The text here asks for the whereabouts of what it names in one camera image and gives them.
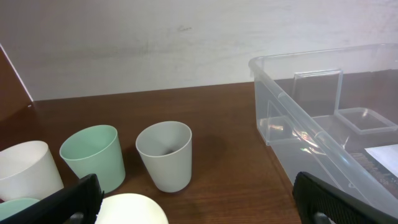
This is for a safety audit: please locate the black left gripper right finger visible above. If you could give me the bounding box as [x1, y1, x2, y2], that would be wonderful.
[292, 172, 397, 224]

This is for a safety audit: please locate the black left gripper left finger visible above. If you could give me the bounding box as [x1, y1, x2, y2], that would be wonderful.
[1, 174, 104, 224]

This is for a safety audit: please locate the white small bowl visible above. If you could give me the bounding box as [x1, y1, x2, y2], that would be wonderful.
[95, 193, 169, 224]

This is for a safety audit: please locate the mint green plastic cup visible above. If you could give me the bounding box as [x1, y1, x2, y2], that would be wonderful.
[59, 124, 126, 193]

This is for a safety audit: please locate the white plastic cup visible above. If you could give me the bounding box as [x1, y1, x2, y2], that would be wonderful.
[1, 141, 64, 201]

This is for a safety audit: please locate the grey plastic cup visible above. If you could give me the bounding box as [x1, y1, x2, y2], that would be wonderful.
[136, 121, 193, 193]

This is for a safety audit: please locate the mint green small bowl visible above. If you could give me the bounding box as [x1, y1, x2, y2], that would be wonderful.
[0, 198, 39, 221]

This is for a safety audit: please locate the white label sticker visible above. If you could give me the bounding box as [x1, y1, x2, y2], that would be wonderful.
[365, 144, 398, 177]

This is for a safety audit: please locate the clear plastic storage bin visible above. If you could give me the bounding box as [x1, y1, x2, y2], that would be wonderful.
[248, 44, 397, 216]

